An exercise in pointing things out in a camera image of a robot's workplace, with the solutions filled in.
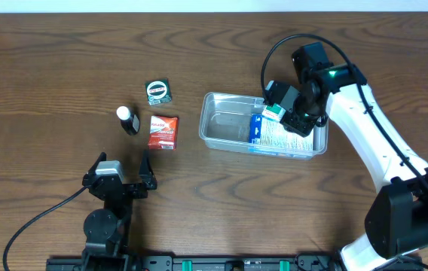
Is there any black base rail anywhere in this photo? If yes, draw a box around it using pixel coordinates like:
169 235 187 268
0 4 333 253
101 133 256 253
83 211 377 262
46 254 424 271

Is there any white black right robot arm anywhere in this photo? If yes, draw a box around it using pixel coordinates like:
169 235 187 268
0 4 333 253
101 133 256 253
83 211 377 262
261 60 428 270

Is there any blue Cool Fever box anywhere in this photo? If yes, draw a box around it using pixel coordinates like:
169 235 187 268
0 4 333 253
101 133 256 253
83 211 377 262
248 114 313 157

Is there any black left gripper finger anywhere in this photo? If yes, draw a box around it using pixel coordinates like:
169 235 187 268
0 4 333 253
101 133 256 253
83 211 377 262
139 150 154 184
85 152 106 177

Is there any green Zam-Buk box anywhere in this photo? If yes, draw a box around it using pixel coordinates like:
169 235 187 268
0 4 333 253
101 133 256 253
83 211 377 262
145 78 172 105

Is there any clear plastic container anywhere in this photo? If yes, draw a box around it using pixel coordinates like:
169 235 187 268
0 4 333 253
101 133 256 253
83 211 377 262
199 93 328 160

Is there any red Panadol ActiFast packet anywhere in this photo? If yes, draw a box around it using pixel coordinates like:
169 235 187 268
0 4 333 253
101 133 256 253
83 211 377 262
148 116 179 150

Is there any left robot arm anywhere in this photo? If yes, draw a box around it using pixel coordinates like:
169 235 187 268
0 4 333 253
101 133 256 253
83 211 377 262
81 151 157 271

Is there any white green medicine box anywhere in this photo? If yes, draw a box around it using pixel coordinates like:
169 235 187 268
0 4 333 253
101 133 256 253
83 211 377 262
261 103 286 123

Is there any dark bottle white cap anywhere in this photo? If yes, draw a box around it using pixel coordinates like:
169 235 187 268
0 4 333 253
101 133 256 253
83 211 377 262
116 106 140 136

